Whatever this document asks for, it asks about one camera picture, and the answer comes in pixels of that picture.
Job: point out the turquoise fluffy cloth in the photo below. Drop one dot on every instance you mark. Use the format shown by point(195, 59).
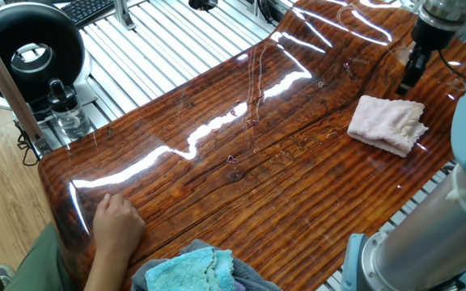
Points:
point(184, 271)

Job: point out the glossy wood grain table cover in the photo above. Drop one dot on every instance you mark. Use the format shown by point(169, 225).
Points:
point(257, 182)

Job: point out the person's bare hand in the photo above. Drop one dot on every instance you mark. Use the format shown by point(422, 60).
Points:
point(117, 226)

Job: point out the purple fluffy cloth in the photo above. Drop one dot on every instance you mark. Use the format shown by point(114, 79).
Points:
point(239, 286)

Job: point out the grey shoe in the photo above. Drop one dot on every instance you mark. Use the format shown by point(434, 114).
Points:
point(4, 275)

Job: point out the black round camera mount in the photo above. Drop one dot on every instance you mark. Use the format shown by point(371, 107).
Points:
point(202, 4)

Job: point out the clear bottle with black cap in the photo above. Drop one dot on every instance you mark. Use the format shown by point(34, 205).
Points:
point(69, 111)

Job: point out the person's bare forearm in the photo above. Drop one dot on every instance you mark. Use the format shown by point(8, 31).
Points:
point(103, 272)

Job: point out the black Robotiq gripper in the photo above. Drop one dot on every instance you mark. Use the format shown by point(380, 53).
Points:
point(433, 36)

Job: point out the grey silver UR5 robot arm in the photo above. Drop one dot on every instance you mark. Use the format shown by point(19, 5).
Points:
point(439, 234)

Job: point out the black keyboard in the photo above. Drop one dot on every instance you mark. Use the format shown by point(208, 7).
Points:
point(87, 10)

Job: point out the aluminium frame post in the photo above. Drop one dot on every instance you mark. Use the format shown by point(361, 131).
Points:
point(8, 85)

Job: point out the pale pink fluffy cloth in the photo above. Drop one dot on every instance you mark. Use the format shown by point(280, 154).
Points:
point(386, 123)

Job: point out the aluminium bracket upright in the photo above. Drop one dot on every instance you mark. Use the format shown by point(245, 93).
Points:
point(124, 14)

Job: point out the green trousers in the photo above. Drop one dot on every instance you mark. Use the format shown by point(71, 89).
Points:
point(41, 262)

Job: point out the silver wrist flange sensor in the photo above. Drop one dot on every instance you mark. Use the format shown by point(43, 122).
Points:
point(447, 12)

